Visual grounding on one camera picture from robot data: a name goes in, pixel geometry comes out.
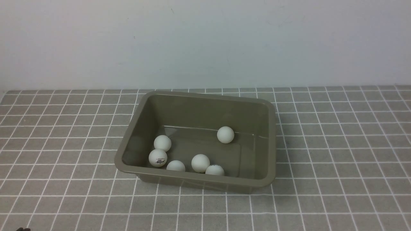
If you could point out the white ping-pong ball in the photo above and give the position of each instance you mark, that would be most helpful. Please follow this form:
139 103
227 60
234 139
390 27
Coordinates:
176 165
225 134
200 163

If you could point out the white ball with logo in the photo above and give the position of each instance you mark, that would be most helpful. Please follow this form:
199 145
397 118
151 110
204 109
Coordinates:
157 157

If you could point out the brown plastic bin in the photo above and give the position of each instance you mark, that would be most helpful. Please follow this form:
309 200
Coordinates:
191 121

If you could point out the grey checked table mat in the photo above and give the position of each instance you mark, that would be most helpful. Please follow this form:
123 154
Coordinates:
343 164

